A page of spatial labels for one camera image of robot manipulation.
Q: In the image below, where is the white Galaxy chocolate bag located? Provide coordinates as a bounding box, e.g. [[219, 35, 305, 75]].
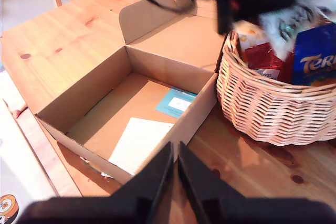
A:
[[258, 3, 326, 61]]

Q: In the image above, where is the red white mini bunnies bag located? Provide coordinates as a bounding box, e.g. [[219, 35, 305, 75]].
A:
[[235, 22, 295, 83]]

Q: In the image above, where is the blue Terry's orange eggs bag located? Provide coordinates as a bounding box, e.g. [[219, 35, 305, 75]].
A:
[[290, 22, 336, 87]]

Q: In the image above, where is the brown cardboard box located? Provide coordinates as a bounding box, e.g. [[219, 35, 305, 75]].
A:
[[34, 0, 224, 186]]

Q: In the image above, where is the white paper sheet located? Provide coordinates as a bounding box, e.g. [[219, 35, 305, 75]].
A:
[[108, 117, 175, 176]]

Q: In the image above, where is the teal paper card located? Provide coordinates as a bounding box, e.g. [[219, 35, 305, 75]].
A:
[[154, 87, 198, 118]]

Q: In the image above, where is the woven wicker basket with handle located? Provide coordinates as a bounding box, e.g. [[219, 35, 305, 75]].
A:
[[215, 14, 336, 147]]

